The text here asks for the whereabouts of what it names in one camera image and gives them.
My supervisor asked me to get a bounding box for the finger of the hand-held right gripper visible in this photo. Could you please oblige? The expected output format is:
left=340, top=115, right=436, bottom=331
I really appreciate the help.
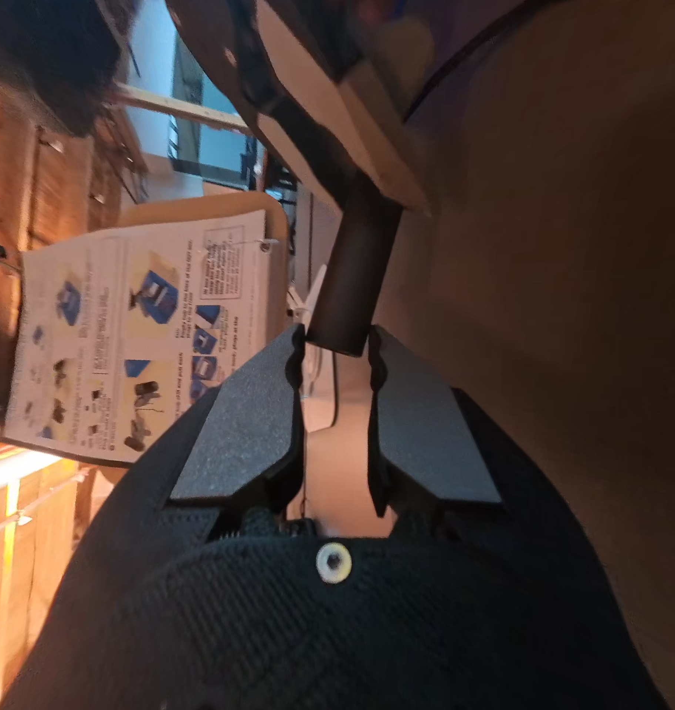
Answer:
left=257, top=114, right=352, bottom=203
left=254, top=0, right=434, bottom=218

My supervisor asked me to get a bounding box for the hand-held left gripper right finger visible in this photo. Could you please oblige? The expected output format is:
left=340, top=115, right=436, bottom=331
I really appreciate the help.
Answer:
left=368, top=325, right=503, bottom=518

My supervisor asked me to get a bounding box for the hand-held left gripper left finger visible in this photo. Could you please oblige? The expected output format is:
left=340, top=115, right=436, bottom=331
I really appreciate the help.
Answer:
left=168, top=323, right=306, bottom=514

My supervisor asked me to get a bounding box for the instruction sheet on wooden stand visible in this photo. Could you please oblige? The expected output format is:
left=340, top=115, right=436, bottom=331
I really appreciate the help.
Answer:
left=94, top=191, right=291, bottom=486

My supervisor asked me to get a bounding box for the printed instruction sheet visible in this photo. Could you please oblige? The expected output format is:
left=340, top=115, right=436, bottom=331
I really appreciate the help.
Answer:
left=0, top=210, right=269, bottom=466

